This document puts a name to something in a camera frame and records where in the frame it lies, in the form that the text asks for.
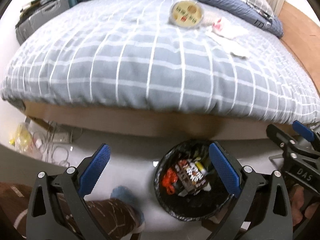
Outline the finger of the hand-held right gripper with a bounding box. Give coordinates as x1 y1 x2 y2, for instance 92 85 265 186
266 124 297 155
292 120 320 153

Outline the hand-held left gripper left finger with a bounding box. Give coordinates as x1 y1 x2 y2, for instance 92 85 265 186
26 144 111 240

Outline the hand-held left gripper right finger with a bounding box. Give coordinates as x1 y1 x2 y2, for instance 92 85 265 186
209 141 294 240

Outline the yellow white snack packet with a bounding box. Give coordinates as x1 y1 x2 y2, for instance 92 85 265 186
194 160 212 191

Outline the brown drink carton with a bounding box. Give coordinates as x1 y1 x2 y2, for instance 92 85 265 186
175 159 208 197

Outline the black trash bin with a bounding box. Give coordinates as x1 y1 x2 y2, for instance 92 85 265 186
153 140 240 222

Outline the person's right hand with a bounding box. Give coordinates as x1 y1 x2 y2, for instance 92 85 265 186
291 184 320 228

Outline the clear plastic bag with items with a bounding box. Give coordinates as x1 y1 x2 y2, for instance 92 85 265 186
32 120 83 168

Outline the person's leg in brown pants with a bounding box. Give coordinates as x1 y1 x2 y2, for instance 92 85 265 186
0 182 140 240

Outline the orange wrapper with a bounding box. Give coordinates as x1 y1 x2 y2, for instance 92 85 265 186
162 168 179 195

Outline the yellow plastic bag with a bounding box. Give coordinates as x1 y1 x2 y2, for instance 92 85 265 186
9 122 33 152

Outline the grey checked bed sheet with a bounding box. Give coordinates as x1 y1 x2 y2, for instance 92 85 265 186
0 0 320 125

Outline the crumpled red print plastic bag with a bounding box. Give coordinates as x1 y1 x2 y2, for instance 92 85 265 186
204 11 250 40

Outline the blue striped quilt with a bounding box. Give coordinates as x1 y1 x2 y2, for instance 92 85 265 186
76 0 284 38

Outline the yellow lidded yogurt cup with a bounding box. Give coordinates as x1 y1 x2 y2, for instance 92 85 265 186
169 0 205 29

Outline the grey suitcase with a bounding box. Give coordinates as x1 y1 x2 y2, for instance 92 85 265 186
15 0 69 43

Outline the wooden bed frame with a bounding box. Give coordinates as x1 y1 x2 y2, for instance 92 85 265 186
22 1 320 142

